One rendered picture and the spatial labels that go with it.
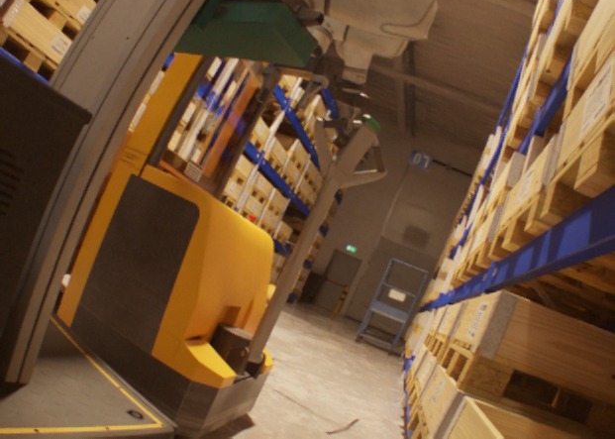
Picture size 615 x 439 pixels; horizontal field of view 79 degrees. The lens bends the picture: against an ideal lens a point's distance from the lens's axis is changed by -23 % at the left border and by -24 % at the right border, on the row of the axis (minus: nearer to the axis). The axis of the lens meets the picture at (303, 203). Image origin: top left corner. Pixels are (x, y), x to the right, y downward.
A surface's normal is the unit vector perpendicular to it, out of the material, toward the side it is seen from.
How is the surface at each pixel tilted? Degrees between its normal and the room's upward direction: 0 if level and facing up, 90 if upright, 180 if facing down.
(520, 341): 90
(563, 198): 90
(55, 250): 90
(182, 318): 90
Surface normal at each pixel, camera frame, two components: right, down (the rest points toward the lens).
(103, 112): -0.41, -0.32
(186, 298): -0.21, -0.24
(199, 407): 0.48, 0.08
